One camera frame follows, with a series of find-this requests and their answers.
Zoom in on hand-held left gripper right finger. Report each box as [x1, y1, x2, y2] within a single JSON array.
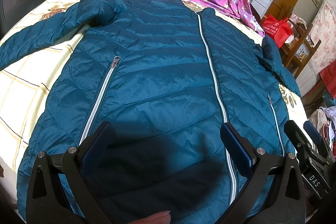
[[220, 123, 306, 224]]

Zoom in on teal quilted puffer jacket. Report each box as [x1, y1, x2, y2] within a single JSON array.
[[0, 0, 302, 224]]

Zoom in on red cloth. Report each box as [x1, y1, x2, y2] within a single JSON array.
[[318, 61, 336, 92]]

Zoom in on red gift bag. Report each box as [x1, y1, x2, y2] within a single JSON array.
[[262, 14, 293, 49]]

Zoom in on cream floral bed sheet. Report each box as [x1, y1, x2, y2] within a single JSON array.
[[0, 0, 309, 174]]

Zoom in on floral lace curtain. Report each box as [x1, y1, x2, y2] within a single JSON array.
[[306, 0, 336, 79]]

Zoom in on pile of clothes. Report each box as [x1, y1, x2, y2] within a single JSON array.
[[308, 105, 336, 153]]

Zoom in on wooden shelf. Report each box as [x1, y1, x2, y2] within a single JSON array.
[[280, 13, 323, 79]]

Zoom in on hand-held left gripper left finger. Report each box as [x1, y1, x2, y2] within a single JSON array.
[[31, 121, 113, 224]]

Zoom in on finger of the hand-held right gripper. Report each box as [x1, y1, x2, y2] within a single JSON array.
[[304, 122, 326, 162], [285, 120, 311, 165]]

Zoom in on person's left hand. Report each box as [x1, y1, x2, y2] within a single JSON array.
[[131, 210, 172, 224]]

